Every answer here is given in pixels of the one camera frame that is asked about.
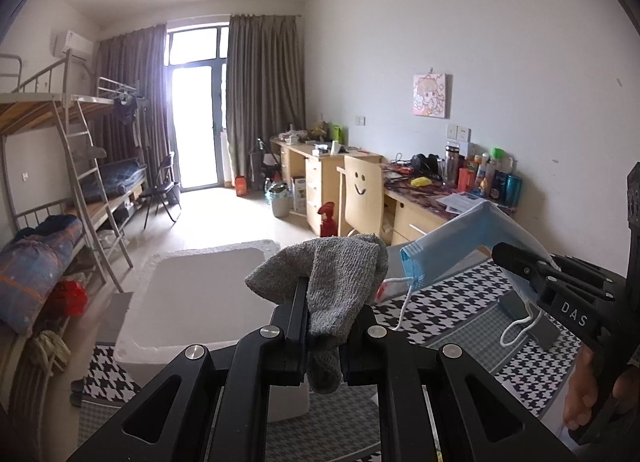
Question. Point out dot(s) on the glass balcony door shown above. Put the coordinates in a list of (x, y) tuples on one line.
[(197, 121)]

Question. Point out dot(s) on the white foam box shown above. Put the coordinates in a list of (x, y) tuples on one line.
[(200, 292)]

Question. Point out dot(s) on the white air conditioner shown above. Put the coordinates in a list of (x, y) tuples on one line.
[(72, 44)]

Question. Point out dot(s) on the steel thermos bottle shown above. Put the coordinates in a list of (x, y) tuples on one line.
[(451, 164)]

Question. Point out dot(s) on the yellow object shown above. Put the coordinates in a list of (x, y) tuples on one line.
[(420, 181)]

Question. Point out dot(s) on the hanging dark clothes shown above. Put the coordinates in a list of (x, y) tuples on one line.
[(125, 109)]

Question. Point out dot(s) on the wooden desk with patterned cover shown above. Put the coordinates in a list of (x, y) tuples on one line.
[(425, 199)]

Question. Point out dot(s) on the beige cloth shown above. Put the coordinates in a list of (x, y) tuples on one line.
[(50, 352)]

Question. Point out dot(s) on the cluster of toiletry bottles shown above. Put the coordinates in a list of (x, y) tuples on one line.
[(512, 189)]

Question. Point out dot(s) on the dark blue bedding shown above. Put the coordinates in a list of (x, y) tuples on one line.
[(115, 176)]

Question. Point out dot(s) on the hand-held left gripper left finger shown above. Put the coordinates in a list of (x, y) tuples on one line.
[(295, 332)]

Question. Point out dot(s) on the wooden chair with smiley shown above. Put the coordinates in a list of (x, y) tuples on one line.
[(362, 197)]

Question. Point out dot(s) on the black headphones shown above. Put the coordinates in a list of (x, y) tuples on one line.
[(424, 163)]

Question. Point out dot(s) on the grey metal bunk bed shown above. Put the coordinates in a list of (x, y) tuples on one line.
[(30, 111), (112, 91)]

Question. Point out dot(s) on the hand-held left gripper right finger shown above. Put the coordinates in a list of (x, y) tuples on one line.
[(360, 342)]

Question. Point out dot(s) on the orange bag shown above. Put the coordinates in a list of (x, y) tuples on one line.
[(242, 187)]

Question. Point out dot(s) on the brown curtain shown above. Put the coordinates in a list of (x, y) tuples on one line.
[(145, 81), (265, 81)]

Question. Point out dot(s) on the white bottle with red pump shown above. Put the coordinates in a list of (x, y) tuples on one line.
[(327, 219)]

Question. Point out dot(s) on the black slipper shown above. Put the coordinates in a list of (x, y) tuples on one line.
[(77, 392)]

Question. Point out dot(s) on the pink cartoon wall picture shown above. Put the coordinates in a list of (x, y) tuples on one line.
[(430, 95)]

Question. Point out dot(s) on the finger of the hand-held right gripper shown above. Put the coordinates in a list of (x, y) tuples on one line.
[(547, 337), (520, 262)]

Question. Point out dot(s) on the red plastic bag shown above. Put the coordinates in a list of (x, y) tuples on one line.
[(70, 299)]

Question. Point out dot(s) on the blue face mask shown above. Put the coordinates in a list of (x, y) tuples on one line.
[(450, 247)]

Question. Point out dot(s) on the white mug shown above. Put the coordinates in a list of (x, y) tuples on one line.
[(334, 147)]

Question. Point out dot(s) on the white wall socket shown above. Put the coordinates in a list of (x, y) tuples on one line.
[(458, 132)]

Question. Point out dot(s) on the grey knitted sock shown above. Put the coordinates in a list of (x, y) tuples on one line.
[(340, 272)]

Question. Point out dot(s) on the blue plaid quilt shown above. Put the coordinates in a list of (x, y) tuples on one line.
[(35, 267)]

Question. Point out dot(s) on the green bag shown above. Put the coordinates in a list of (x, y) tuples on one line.
[(338, 134)]

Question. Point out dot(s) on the white carton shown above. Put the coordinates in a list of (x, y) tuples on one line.
[(299, 194)]

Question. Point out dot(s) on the black folding chair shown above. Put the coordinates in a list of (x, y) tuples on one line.
[(160, 189)]

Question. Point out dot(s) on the printed paper sheet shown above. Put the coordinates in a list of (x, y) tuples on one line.
[(460, 203)]

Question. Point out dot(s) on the black folding cart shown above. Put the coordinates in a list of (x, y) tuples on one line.
[(262, 161)]

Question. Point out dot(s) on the houndstooth blanket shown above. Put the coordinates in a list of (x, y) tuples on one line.
[(450, 342)]

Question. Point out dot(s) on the person's right hand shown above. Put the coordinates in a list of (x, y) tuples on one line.
[(580, 392)]

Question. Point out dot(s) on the plain wooden desk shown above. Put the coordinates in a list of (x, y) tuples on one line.
[(322, 164)]

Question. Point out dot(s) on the white bucket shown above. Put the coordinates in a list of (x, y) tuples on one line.
[(281, 204)]

